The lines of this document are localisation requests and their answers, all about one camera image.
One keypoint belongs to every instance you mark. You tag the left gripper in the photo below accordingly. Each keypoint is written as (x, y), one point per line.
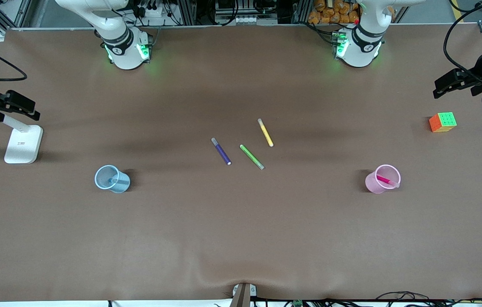
(478, 76)

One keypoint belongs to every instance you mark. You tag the pink marker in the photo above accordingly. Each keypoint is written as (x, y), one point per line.
(388, 181)

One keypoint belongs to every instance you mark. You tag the blue marker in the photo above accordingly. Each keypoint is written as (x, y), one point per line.
(119, 181)

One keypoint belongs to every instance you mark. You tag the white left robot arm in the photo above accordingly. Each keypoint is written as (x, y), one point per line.
(358, 47)

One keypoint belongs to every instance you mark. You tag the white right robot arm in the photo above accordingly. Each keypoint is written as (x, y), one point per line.
(123, 47)

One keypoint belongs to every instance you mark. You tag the multicoloured puzzle cube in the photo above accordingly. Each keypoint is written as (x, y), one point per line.
(442, 122)

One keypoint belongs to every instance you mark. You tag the light blue plastic cup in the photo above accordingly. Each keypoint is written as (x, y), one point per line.
(115, 187)

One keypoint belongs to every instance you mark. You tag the pink plastic cup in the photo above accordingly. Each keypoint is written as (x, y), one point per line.
(373, 183)

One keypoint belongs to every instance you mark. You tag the orange packaged items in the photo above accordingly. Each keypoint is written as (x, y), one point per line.
(330, 15)

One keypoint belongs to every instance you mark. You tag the white power strip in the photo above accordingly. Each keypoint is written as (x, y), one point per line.
(155, 10)

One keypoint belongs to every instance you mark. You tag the purple marker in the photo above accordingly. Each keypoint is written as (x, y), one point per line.
(222, 152)

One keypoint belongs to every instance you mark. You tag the yellow marker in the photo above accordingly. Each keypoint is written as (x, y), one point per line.
(265, 133)

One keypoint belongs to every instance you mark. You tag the green marker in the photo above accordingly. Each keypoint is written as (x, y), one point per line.
(251, 156)

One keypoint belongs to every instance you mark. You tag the white socket bar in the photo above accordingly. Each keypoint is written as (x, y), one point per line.
(245, 19)

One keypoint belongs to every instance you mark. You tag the metal table edge clamp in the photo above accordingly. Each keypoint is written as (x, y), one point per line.
(242, 296)

